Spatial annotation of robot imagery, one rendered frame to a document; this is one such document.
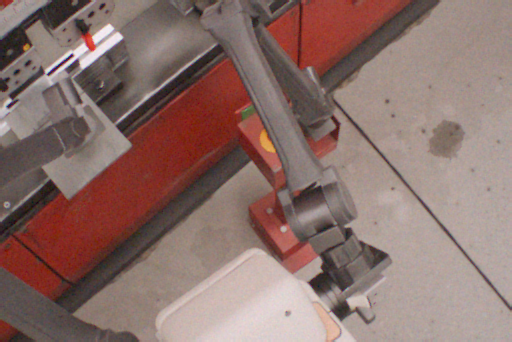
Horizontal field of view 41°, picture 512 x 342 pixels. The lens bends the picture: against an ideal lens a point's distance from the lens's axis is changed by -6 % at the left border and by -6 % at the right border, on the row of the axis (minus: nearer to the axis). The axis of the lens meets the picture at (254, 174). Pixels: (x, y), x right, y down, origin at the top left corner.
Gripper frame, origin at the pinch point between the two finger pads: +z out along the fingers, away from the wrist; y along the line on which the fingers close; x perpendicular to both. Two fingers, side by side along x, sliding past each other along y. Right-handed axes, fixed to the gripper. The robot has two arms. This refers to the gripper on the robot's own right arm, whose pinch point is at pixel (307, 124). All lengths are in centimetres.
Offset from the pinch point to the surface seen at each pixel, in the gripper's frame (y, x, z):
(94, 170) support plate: 15, 50, -25
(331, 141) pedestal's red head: -6.9, -3.0, 0.8
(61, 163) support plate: 21, 55, -23
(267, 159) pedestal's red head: -2.0, 14.6, -6.0
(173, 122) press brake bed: 20.8, 26.1, 11.3
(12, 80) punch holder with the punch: 40, 55, -31
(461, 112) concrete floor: -24, -73, 71
